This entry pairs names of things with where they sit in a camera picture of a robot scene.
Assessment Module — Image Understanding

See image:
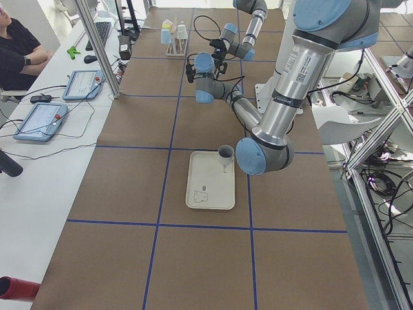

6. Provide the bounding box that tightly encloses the pink plastic cup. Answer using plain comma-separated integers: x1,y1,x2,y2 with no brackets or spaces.
170,24,177,34

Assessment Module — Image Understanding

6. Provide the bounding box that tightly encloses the blue teach pendant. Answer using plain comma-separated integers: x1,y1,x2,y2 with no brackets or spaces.
62,70,103,101
13,103,68,142

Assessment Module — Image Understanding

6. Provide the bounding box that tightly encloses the seated person black shirt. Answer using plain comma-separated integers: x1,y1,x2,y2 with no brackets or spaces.
1,8,54,90

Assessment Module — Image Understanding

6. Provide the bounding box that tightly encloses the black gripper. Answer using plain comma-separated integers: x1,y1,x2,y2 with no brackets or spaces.
212,47,226,65

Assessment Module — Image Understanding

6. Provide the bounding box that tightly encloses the aluminium frame post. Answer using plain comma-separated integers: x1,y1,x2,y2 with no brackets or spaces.
74,0,121,99

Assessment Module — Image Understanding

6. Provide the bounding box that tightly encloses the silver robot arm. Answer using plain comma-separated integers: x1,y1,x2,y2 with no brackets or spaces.
209,0,268,68
194,1,383,175

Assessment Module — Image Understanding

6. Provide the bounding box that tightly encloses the white serving tray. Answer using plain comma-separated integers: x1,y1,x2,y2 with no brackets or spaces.
185,151,236,211

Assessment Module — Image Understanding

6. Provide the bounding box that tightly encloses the red water bottle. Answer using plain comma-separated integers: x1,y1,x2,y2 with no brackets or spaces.
1,276,41,302

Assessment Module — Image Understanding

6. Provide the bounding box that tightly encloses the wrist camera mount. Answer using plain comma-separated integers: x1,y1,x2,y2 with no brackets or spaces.
209,39,225,50
185,53,197,83

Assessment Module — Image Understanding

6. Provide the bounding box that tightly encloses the yellow plastic cup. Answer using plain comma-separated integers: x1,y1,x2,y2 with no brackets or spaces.
161,19,173,31

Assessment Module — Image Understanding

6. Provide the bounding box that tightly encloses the far blue teach pendant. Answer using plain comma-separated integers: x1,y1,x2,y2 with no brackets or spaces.
62,70,103,101

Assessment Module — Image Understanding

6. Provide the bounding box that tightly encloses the black keyboard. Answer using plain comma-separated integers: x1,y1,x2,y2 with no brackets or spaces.
94,21,112,47

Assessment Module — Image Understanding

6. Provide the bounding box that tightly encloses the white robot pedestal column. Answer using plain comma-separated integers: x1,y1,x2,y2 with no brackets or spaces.
255,0,296,114

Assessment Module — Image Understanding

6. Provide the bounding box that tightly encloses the white wire cup rack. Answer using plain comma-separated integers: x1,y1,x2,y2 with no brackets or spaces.
165,21,188,56

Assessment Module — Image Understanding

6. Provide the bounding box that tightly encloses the black computer mouse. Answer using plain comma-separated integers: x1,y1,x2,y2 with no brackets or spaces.
83,55,97,64

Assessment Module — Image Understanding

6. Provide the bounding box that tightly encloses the near blue teach pendant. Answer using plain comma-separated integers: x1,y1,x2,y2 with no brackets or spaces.
13,103,68,142

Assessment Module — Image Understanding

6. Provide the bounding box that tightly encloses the cream plastic cup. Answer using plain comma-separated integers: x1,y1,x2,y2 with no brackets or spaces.
176,24,188,40

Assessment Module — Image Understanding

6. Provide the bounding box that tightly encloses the grey plastic cup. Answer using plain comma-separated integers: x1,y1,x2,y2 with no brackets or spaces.
217,145,234,166

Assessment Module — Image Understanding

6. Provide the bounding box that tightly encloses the light blue cup front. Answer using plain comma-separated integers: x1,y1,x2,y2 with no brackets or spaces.
161,28,172,45

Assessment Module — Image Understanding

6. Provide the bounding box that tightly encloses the black power adapter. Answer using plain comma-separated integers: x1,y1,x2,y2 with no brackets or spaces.
30,95,52,104

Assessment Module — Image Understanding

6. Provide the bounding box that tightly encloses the black water bottle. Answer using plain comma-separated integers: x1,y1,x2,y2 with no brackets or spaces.
0,150,23,177

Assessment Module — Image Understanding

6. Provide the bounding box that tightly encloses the green toy figure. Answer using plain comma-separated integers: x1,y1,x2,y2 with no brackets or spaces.
66,46,80,60

